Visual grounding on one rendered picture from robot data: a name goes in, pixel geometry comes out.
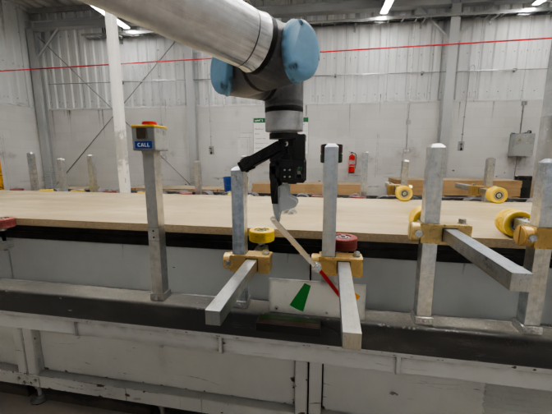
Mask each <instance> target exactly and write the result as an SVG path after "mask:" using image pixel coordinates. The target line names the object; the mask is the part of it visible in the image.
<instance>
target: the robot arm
mask: <svg viewBox="0 0 552 414"><path fill-rule="evenodd" d="M78 1H81V2H83V3H86V4H88V5H91V6H92V7H96V8H98V9H100V10H102V11H104V12H107V13H109V14H112V15H114V16H117V17H119V18H122V19H123V20H126V21H129V22H131V23H133V24H135V25H138V26H141V27H143V28H145V29H147V30H151V31H153V32H154V33H157V34H159V35H162V36H164V37H167V38H169V39H172V40H174V41H177V42H178V43H180V44H184V45H186V46H188V47H190V48H193V49H195V50H198V51H200V52H202V53H205V54H208V55H210V56H212V60H211V64H210V79H211V83H212V86H213V88H214V90H215V91H216V92H217V93H218V94H223V95H225V96H227V97H228V96H233V97H239V98H245V99H257V100H262V101H264V113H265V131H266V132H269V139H270V140H278V141H275V142H274V143H273V144H271V145H268V146H266V147H265V148H263V149H261V150H259V151H258V152H256V153H254V154H252V155H251V156H246V157H244V158H243V159H241V160H240V162H238V163H237V165H238V167H239V168H240V170H241V172H246V173H248V172H249V171H252V170H253V169H254V168H255V167H256V166H258V165H259V164H261V163H263V162H265V161H267V160H268V159H269V161H270V164H269V180H270V194H271V202H272V207H273V212H274V217H275V218H276V219H277V221H278V222H280V220H281V212H282V211H284V210H287V209H293V208H295V207H296V206H297V204H298V198H297V197H295V196H294V195H291V193H290V187H289V185H288V184H297V183H304V182H305V181H306V134H298V132H303V84H304V81H307V80H309V79H310V78H311V77H312V76H313V75H314V74H315V72H316V70H317V68H318V66H319V60H320V46H319V42H318V39H317V36H316V34H315V32H314V30H313V28H312V27H311V25H310V24H309V23H308V22H306V21H304V20H302V19H291V20H290V21H288V22H287V23H282V22H281V21H279V20H278V19H276V18H275V17H273V16H271V15H270V14H268V13H267V12H265V11H259V10H258V9H256V8H254V7H253V6H251V5H250V4H248V3H246V2H244V1H242V0H78ZM285 142H288V146H286V145H287V143H285ZM283 183H284V184H283ZM285 183H287V184H285Z"/></svg>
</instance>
